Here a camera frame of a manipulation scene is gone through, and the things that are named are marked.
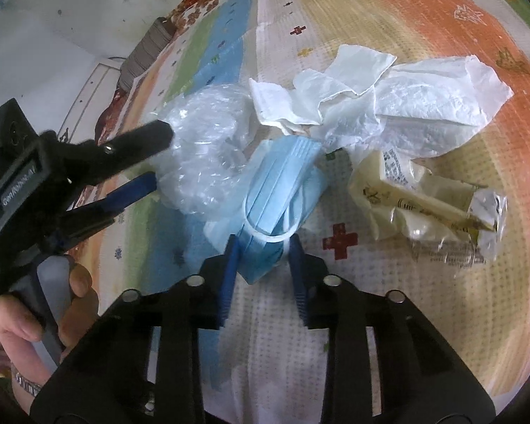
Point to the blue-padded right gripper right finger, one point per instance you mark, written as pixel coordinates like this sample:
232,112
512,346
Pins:
386,362

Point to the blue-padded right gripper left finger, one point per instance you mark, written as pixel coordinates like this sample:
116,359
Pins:
139,362

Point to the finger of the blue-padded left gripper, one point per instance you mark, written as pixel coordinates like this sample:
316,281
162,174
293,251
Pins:
89,163
81,223

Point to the clear plastic bag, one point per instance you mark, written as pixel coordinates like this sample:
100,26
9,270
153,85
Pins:
204,163

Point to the cream foil snack wrapper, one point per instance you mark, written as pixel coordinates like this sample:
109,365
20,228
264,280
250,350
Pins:
446,220

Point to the blue surgical face mask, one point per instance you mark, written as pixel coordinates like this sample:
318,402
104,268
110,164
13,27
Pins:
279,189

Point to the person's left hand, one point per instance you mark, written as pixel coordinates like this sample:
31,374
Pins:
19,329

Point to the white bed headboard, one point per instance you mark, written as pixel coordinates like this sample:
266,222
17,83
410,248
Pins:
94,97

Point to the silver wristwatch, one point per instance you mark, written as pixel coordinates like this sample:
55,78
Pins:
29,387

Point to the grey striped pillow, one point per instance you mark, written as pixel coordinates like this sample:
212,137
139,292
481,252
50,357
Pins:
146,52

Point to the floral red brown blanket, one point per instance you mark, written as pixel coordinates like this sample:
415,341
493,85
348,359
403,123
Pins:
183,16

